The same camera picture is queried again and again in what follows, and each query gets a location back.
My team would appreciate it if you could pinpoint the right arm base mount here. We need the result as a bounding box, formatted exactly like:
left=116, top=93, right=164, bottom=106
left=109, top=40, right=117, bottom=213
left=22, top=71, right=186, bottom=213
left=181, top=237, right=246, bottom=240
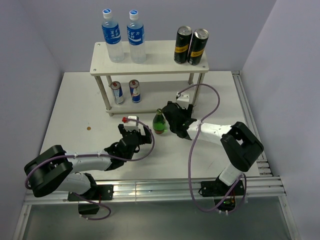
left=198, top=178, right=247, bottom=212

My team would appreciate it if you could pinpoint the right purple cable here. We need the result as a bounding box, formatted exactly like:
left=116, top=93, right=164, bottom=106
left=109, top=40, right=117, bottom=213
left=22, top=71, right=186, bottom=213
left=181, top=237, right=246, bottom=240
left=178, top=83, right=248, bottom=214

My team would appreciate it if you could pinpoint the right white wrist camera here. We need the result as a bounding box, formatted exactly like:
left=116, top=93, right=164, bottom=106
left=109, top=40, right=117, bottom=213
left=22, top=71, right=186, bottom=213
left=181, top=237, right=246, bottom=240
left=175, top=92, right=190, bottom=110

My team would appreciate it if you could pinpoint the left green glass bottle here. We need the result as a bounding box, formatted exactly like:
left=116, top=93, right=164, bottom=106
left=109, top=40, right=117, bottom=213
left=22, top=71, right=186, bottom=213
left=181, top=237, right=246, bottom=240
left=152, top=108, right=166, bottom=134

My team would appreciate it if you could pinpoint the aluminium side rail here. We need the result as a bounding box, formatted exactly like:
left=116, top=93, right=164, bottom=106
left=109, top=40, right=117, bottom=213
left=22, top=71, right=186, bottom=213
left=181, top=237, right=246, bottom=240
left=231, top=71, right=274, bottom=177

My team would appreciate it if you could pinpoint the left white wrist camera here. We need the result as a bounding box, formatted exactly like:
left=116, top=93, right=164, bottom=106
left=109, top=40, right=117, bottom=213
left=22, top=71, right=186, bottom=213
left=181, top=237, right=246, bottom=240
left=122, top=115, right=140, bottom=132

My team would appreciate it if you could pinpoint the black tall can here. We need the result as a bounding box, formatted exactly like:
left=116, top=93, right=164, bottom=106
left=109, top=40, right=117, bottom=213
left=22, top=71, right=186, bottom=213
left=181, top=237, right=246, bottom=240
left=173, top=25, right=193, bottom=64
left=187, top=28, right=209, bottom=66

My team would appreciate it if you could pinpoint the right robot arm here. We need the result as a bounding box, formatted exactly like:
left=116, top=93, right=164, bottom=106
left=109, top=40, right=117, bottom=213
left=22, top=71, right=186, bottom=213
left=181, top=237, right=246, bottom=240
left=162, top=101, right=264, bottom=195

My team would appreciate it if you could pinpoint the aluminium front rail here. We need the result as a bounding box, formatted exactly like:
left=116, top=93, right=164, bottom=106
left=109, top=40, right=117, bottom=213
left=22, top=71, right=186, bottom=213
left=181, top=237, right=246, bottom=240
left=22, top=177, right=286, bottom=205

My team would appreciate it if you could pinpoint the blue-label water bottle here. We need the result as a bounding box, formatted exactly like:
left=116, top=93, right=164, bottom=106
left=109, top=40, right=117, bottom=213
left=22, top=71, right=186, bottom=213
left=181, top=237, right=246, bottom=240
left=101, top=8, right=125, bottom=63
left=127, top=10, right=147, bottom=64

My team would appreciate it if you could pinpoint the right black tall can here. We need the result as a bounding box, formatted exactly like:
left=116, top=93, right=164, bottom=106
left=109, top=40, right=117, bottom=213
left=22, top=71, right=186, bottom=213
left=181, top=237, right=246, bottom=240
left=187, top=28, right=209, bottom=66

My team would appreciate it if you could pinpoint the left black tall can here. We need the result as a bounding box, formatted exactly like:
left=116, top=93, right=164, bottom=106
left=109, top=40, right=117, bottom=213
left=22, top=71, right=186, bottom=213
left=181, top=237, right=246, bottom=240
left=173, top=25, right=193, bottom=64

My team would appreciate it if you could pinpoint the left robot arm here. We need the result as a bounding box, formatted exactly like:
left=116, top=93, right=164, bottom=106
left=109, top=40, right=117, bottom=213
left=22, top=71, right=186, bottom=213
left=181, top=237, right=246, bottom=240
left=24, top=124, right=155, bottom=200

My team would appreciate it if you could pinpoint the silver energy can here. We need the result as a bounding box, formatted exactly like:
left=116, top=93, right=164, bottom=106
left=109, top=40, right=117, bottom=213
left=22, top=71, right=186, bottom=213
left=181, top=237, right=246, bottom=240
left=110, top=81, right=125, bottom=105
left=129, top=79, right=141, bottom=103

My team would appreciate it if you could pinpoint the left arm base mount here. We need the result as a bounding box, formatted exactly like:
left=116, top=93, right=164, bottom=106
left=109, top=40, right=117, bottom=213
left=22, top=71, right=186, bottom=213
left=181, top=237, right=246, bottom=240
left=67, top=183, right=115, bottom=217

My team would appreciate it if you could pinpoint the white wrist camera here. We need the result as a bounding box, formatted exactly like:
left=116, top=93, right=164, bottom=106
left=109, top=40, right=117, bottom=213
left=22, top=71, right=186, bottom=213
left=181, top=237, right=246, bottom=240
left=122, top=115, right=140, bottom=132
left=175, top=92, right=190, bottom=110

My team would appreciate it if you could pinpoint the purple cable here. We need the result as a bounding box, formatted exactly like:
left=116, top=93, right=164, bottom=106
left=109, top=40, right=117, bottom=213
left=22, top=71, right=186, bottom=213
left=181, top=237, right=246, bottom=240
left=24, top=117, right=156, bottom=221
left=178, top=83, right=248, bottom=214

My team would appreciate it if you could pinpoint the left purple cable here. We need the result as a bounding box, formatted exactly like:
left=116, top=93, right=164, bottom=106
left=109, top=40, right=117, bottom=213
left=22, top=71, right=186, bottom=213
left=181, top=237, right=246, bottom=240
left=24, top=117, right=156, bottom=221

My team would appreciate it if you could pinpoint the white two-tier shelf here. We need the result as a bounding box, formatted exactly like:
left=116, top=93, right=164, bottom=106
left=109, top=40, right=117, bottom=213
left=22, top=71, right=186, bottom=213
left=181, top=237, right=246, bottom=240
left=90, top=40, right=209, bottom=117

